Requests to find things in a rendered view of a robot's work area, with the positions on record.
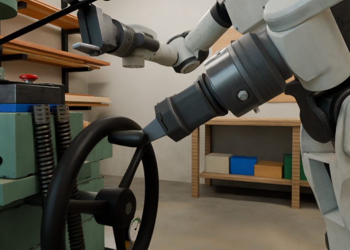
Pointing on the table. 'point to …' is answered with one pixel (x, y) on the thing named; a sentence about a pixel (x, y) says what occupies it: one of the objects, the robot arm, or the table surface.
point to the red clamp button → (28, 77)
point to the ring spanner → (23, 83)
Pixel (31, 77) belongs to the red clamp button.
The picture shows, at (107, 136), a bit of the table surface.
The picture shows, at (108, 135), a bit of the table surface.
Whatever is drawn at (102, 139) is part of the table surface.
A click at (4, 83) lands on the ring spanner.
